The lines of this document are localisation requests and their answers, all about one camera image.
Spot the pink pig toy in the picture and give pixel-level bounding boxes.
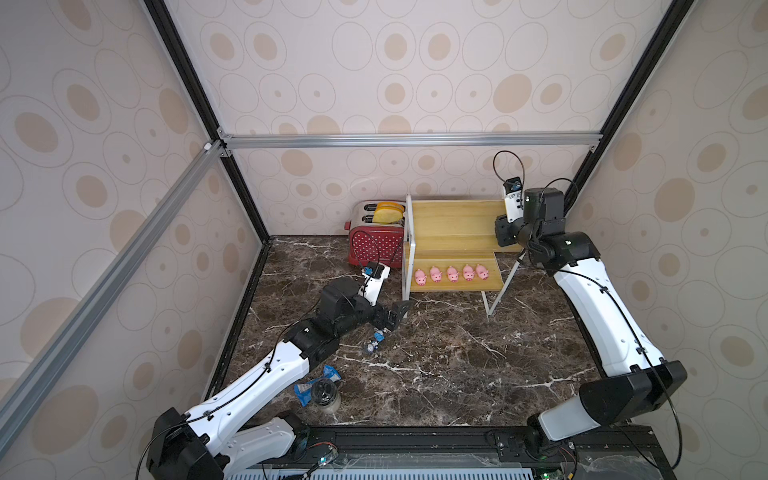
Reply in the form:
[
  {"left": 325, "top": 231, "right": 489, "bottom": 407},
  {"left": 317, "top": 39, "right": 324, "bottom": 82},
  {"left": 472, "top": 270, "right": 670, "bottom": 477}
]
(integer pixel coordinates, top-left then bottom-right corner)
[
  {"left": 446, "top": 266, "right": 459, "bottom": 283},
  {"left": 414, "top": 269, "right": 427, "bottom": 286},
  {"left": 475, "top": 264, "right": 490, "bottom": 280},
  {"left": 462, "top": 264, "right": 475, "bottom": 281},
  {"left": 430, "top": 266, "right": 442, "bottom": 283}
]

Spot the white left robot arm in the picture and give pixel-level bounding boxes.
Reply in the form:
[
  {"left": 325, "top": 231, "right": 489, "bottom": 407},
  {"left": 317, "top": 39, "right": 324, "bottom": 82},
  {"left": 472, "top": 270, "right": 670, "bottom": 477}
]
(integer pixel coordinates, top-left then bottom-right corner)
[{"left": 136, "top": 277, "right": 412, "bottom": 479}]

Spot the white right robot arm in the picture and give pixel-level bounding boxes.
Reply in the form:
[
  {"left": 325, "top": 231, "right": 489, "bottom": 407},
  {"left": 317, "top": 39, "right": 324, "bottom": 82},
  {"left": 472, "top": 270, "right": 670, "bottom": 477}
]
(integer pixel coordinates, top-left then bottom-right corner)
[{"left": 494, "top": 178, "right": 687, "bottom": 452}]

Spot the red polka dot toaster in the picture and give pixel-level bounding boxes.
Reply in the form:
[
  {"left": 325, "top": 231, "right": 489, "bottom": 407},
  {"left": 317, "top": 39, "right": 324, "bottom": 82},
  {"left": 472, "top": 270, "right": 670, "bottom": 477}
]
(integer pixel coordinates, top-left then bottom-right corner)
[{"left": 345, "top": 200, "right": 406, "bottom": 269}]

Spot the clear tape roll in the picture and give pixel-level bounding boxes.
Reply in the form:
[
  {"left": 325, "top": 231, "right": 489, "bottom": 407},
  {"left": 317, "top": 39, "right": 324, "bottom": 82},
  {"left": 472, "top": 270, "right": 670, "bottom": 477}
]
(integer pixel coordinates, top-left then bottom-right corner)
[{"left": 310, "top": 378, "right": 341, "bottom": 414}]

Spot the blue plastic wrapper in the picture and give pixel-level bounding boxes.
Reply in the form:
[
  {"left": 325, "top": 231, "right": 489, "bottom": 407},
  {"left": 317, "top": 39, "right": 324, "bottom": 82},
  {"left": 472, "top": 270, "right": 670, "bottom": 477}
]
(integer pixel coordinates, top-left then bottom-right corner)
[{"left": 293, "top": 365, "right": 342, "bottom": 407}]

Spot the white metal wooden shelf rack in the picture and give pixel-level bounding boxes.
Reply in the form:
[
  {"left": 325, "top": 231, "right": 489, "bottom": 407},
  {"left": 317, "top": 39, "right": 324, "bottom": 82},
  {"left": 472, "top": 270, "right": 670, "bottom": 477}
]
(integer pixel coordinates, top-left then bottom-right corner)
[{"left": 402, "top": 197, "right": 520, "bottom": 316}]

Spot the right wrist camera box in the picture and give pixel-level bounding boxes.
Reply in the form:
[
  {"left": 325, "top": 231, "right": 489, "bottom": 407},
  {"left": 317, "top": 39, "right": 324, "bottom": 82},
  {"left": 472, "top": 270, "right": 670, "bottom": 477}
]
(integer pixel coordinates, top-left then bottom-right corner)
[{"left": 503, "top": 176, "right": 524, "bottom": 223}]

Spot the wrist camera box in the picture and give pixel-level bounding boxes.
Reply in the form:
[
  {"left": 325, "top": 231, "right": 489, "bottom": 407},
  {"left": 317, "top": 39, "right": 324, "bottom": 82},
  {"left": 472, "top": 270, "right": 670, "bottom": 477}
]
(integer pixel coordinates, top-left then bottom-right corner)
[
  {"left": 358, "top": 262, "right": 390, "bottom": 306},
  {"left": 503, "top": 176, "right": 524, "bottom": 223}
]

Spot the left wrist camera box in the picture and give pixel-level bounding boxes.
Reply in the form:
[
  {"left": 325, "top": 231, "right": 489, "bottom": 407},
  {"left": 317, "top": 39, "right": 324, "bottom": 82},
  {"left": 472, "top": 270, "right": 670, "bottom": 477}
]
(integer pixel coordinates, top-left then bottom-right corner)
[{"left": 358, "top": 262, "right": 390, "bottom": 306}]

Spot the silver aluminium rail back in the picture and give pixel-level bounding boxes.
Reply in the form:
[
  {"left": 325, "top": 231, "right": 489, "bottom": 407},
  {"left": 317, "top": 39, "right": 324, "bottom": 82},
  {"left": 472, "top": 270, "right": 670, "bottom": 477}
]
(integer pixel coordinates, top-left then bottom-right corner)
[{"left": 223, "top": 131, "right": 602, "bottom": 150}]

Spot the silver aluminium rail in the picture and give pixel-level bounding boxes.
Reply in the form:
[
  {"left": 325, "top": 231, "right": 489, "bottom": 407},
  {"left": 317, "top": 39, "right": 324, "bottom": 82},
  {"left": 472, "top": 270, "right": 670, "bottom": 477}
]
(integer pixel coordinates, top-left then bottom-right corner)
[
  {"left": 223, "top": 131, "right": 602, "bottom": 150},
  {"left": 1, "top": 140, "right": 225, "bottom": 455}
]

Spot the silver aluminium rail left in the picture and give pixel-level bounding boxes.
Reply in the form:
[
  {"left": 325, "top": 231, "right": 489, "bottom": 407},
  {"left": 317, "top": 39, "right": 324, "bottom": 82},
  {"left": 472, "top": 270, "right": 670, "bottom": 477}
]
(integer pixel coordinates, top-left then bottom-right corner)
[{"left": 1, "top": 140, "right": 225, "bottom": 455}]

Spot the black corner frame post right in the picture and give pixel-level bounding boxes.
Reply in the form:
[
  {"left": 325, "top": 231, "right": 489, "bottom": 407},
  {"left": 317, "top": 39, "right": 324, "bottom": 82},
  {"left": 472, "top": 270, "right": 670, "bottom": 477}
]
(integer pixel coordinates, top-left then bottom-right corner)
[{"left": 564, "top": 0, "right": 695, "bottom": 218}]

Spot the black corner frame post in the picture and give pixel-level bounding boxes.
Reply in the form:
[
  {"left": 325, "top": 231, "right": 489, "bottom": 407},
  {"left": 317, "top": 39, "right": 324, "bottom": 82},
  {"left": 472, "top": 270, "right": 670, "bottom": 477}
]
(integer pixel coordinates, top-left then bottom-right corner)
[
  {"left": 142, "top": 0, "right": 270, "bottom": 244},
  {"left": 564, "top": 0, "right": 695, "bottom": 218}
]

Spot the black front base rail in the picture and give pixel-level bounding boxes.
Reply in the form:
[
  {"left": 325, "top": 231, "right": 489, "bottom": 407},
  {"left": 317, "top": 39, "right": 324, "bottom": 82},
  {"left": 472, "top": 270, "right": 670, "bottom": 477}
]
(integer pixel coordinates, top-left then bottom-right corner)
[{"left": 239, "top": 424, "right": 678, "bottom": 480}]

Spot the black corner frame post left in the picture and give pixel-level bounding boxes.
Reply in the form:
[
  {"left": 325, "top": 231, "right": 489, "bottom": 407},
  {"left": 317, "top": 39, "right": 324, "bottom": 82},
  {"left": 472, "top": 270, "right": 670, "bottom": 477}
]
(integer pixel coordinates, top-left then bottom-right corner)
[{"left": 142, "top": 0, "right": 270, "bottom": 244}]

